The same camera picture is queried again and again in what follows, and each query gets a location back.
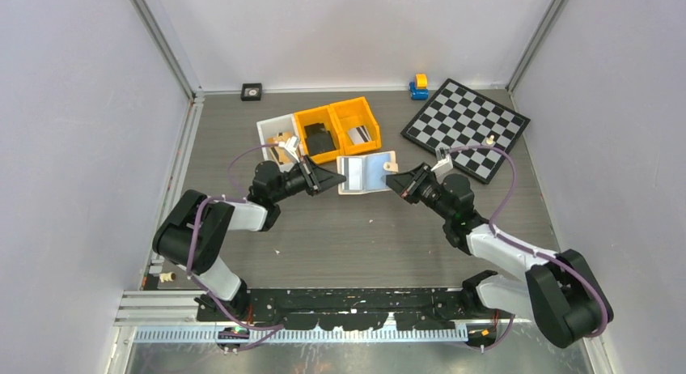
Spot middle orange plastic bin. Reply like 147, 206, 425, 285
294, 104, 344, 164

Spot blue yellow toy car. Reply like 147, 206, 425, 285
409, 74, 429, 100

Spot small black square box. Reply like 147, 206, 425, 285
240, 83, 263, 101

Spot orange plastic bin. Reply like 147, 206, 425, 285
330, 96, 382, 155
294, 104, 344, 164

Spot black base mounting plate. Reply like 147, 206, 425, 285
195, 287, 511, 331

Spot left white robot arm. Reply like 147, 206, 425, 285
151, 156, 346, 321

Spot white striped card in bin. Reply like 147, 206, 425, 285
347, 125, 374, 146

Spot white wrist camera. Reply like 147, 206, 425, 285
277, 136, 300, 162
431, 147, 453, 177

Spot small beige chess piece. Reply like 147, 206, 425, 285
158, 272, 176, 283

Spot beige leather card holder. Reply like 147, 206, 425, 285
336, 151, 398, 195

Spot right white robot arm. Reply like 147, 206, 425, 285
385, 164, 614, 348

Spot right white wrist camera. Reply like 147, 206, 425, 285
431, 147, 453, 177

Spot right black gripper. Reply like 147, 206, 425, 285
383, 162, 455, 221

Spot black cards in orange bin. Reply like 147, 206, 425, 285
304, 123, 336, 155

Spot black white chessboard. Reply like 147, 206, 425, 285
400, 79, 530, 153

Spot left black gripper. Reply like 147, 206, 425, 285
271, 155, 345, 203

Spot gold cards in white bin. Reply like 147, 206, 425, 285
268, 132, 300, 164

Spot white plastic bin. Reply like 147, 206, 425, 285
256, 113, 304, 172

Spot right orange plastic bin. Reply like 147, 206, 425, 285
330, 96, 382, 155

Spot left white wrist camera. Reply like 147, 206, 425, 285
277, 136, 300, 162

